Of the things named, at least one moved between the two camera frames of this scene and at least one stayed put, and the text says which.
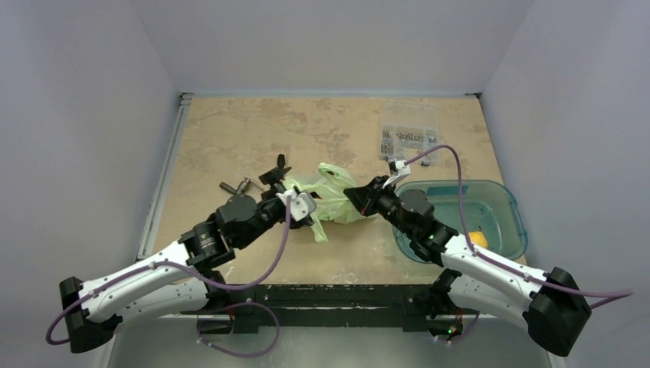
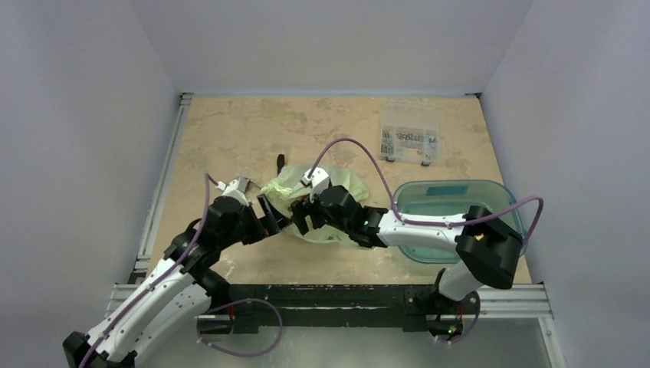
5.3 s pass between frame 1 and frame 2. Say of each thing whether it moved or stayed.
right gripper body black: moved
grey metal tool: stayed
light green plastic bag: moved
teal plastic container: stayed
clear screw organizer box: stayed
